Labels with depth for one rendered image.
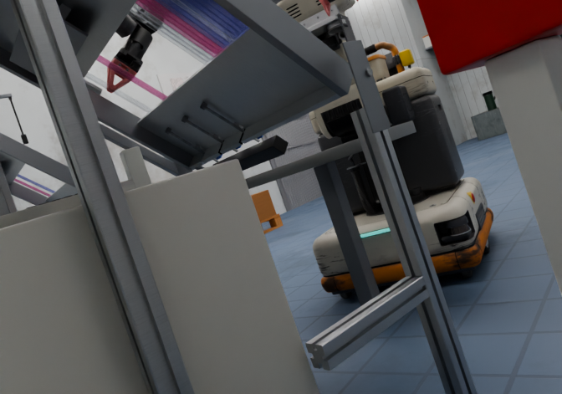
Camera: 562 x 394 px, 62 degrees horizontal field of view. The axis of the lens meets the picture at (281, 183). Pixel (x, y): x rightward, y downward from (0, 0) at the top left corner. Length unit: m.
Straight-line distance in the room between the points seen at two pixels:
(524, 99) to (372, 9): 8.95
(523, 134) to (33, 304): 0.56
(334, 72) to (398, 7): 8.38
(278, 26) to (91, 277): 0.51
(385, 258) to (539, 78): 1.36
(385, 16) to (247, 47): 8.45
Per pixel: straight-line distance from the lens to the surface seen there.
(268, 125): 1.09
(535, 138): 0.56
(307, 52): 0.87
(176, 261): 0.65
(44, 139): 5.24
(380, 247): 1.83
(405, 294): 0.86
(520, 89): 0.56
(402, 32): 9.20
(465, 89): 9.89
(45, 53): 0.62
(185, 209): 0.66
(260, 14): 0.84
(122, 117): 1.41
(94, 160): 0.60
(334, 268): 1.92
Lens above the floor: 0.58
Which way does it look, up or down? 1 degrees down
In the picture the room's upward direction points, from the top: 19 degrees counter-clockwise
